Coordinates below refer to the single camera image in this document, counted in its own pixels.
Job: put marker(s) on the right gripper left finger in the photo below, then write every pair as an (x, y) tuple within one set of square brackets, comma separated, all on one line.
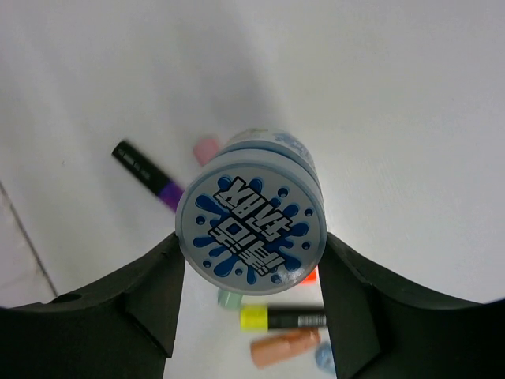
[(120, 326)]

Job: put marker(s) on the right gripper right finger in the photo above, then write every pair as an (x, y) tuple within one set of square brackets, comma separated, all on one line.
[(382, 325)]

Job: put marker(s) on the purple capped black highlighter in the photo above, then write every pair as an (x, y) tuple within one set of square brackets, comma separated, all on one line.
[(160, 184)]

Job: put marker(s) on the pastel blue correction tape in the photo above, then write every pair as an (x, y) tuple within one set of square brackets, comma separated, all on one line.
[(324, 358)]

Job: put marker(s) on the orange capped black highlighter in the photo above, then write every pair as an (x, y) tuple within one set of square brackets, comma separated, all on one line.
[(311, 278)]

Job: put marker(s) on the pastel green correction tape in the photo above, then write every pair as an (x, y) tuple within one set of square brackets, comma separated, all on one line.
[(229, 300)]

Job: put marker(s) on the yellow capped black highlighter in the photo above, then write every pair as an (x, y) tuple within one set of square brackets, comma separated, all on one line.
[(276, 317)]

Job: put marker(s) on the pastel pink correction tape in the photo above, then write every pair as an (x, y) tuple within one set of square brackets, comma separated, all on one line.
[(206, 149)]

